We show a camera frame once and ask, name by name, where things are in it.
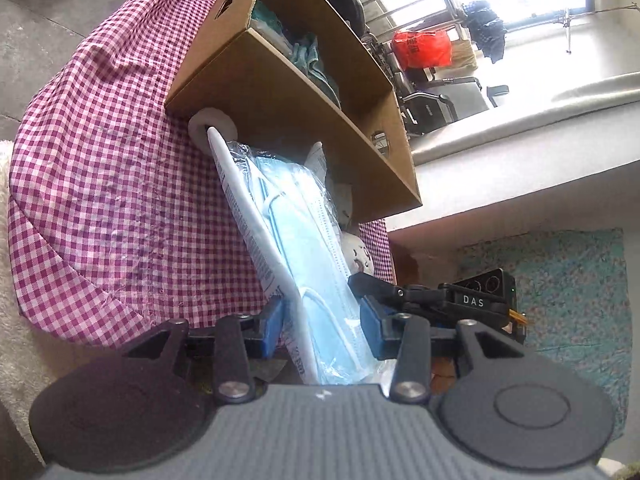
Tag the pink plush toy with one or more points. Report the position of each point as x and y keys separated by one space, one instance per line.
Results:
x=357 y=255

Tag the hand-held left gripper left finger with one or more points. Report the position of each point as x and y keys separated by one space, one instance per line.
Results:
x=270 y=327

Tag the black padded seat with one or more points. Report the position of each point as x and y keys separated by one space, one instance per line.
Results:
x=345 y=2

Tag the pink checkered tablecloth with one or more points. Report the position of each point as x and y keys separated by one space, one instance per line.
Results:
x=125 y=185

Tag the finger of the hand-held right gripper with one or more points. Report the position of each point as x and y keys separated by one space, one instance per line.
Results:
x=375 y=287

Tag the teal floral cloth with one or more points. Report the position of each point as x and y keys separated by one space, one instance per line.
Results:
x=565 y=320

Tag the black wheelchair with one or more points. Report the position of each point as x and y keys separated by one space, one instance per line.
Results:
x=440 y=105

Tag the beige hanging cloth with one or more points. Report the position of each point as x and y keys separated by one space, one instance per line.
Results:
x=464 y=54

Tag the blue face mask pack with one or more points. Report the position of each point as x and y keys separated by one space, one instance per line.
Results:
x=305 y=260

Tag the red plastic bag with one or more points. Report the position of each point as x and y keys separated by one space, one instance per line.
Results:
x=422 y=49

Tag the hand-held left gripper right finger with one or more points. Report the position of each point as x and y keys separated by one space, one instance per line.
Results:
x=372 y=327

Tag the brown cardboard box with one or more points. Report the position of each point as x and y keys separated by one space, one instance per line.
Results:
x=280 y=105

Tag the teal checked towel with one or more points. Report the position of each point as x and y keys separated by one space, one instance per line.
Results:
x=315 y=65

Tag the dark blue hanging clothes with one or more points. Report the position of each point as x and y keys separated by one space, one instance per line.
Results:
x=485 y=25

